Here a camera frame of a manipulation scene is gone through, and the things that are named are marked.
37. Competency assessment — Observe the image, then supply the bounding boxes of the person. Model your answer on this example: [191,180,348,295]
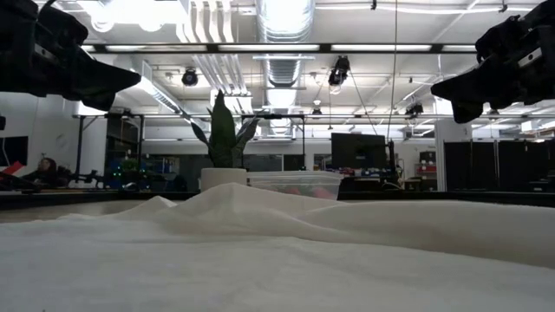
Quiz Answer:
[21,156,73,187]

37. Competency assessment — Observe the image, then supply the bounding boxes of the black computer monitor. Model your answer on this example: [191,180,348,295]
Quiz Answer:
[330,132,388,170]

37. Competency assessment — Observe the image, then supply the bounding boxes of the red sheet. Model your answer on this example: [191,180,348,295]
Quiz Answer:
[0,159,26,177]

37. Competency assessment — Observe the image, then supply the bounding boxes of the dark partition panels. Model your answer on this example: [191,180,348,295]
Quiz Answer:
[442,140,555,192]

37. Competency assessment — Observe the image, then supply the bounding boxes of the white cloth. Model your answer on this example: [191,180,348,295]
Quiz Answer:
[199,167,249,194]
[0,181,555,312]

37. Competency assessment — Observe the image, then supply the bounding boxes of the black metal table frame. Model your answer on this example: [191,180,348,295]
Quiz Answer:
[0,188,555,211]

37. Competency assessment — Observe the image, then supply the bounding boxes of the green snake plant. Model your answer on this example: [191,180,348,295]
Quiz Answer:
[180,88,261,169]

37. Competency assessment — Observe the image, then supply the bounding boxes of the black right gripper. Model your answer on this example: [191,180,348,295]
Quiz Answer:
[430,0,555,125]

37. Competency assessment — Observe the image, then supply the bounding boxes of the black overhead crossbar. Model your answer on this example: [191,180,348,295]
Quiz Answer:
[82,42,482,55]

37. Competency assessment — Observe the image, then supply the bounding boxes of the black wall screen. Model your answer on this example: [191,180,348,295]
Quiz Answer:
[0,135,29,167]

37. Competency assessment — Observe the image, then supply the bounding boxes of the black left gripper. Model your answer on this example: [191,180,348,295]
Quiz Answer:
[0,0,142,113]

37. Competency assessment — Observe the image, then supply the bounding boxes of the clear plastic tupperware container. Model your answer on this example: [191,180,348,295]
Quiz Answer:
[246,170,344,201]

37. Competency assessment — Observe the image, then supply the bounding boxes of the black hanging cable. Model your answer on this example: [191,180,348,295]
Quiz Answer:
[385,0,399,142]

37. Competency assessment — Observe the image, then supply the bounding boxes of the black metal rack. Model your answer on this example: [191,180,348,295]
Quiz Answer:
[73,113,147,190]

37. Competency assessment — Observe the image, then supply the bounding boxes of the silver ventilation duct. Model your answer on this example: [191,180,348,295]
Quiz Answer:
[255,0,317,88]

